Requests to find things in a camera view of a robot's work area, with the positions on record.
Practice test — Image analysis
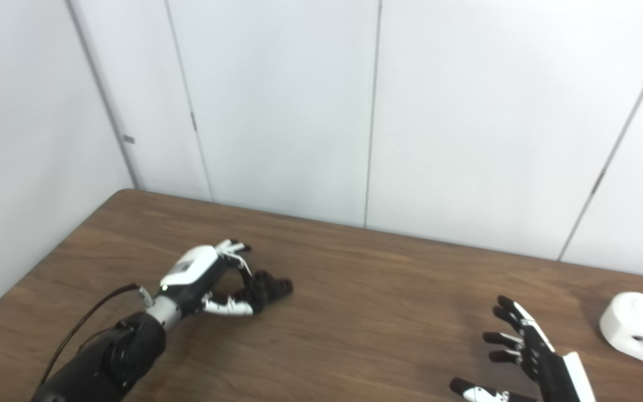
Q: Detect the grey vertical wall trim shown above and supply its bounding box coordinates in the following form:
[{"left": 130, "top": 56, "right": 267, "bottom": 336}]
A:
[{"left": 65, "top": 0, "right": 145, "bottom": 192}]

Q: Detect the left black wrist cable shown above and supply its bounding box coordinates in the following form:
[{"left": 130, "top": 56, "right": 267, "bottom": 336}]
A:
[{"left": 34, "top": 284, "right": 156, "bottom": 394}]

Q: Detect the black flanged holder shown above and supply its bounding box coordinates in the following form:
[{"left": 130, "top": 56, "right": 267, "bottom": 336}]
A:
[{"left": 238, "top": 271, "right": 294, "bottom": 313}]

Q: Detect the round white plastic piece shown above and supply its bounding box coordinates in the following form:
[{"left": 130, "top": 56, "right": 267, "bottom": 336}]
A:
[{"left": 599, "top": 292, "right": 643, "bottom": 364}]

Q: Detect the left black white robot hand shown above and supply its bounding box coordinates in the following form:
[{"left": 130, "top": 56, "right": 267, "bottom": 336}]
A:
[{"left": 160, "top": 240, "right": 255, "bottom": 317}]

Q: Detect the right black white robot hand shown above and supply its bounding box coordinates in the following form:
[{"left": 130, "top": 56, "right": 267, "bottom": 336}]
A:
[{"left": 449, "top": 295, "right": 597, "bottom": 402}]

